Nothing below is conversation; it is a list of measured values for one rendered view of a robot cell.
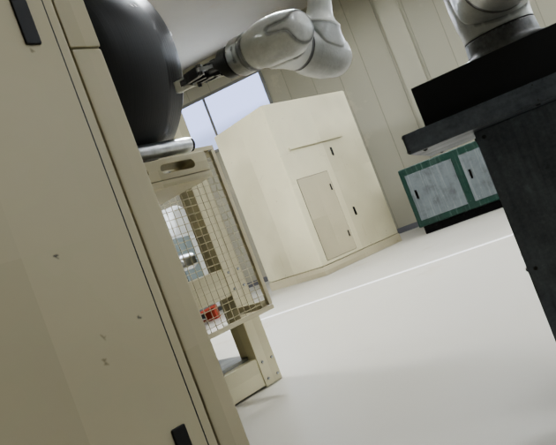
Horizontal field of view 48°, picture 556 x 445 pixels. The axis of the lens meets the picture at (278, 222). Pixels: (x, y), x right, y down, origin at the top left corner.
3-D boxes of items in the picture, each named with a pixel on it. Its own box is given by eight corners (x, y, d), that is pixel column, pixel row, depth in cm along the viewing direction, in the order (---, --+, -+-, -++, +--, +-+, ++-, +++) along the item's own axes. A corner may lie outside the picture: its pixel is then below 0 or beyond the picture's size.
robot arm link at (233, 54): (234, 30, 138) (217, 40, 142) (245, 71, 139) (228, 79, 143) (262, 30, 145) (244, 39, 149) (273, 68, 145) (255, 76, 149)
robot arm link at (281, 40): (238, 68, 137) (281, 79, 147) (289, 44, 126) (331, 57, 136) (235, 21, 138) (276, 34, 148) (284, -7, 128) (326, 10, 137)
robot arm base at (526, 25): (555, 40, 144) (545, 17, 144) (546, 33, 125) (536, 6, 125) (478, 75, 153) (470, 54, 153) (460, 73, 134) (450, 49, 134)
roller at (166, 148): (93, 167, 156) (86, 152, 157) (86, 176, 159) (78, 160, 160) (198, 147, 181) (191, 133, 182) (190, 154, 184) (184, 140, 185)
